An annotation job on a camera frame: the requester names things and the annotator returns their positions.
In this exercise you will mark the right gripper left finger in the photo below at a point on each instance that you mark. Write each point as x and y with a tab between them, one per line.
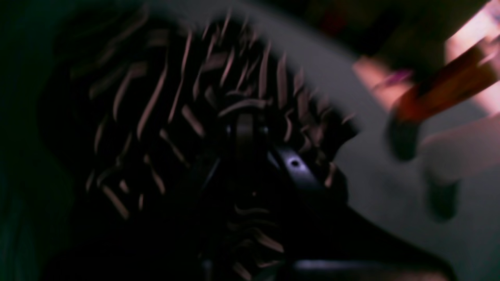
200	200

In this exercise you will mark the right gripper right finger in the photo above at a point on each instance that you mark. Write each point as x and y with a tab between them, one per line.
326	240

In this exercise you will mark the navy white striped t-shirt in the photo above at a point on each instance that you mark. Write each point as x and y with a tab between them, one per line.
128	108

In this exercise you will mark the teal table cloth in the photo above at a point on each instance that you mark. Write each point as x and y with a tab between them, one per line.
35	190

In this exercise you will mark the orange labelled bottle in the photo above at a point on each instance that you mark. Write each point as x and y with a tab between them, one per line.
464	77

